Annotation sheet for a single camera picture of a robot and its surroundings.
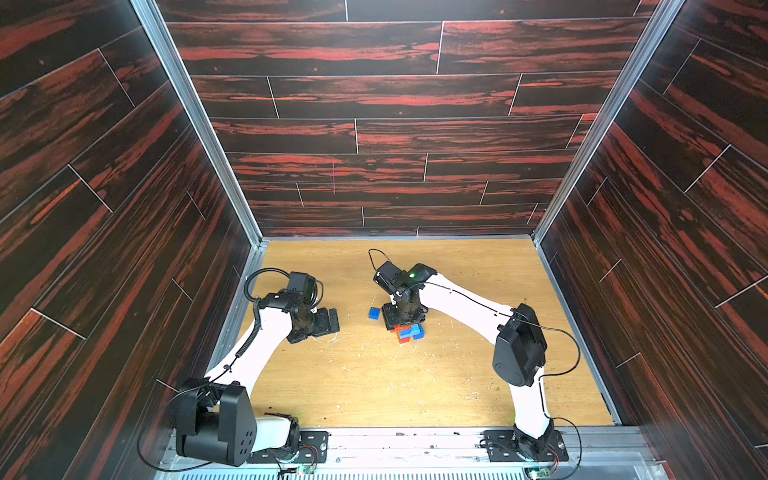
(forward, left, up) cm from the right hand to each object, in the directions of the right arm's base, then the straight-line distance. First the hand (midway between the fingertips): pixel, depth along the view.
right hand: (401, 319), depth 88 cm
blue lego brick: (-1, -6, -6) cm, 9 cm away
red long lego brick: (-5, +1, +5) cm, 7 cm away
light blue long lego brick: (-2, -3, -3) cm, 5 cm away
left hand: (-4, +21, +1) cm, 22 cm away
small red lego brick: (-3, -1, -8) cm, 9 cm away
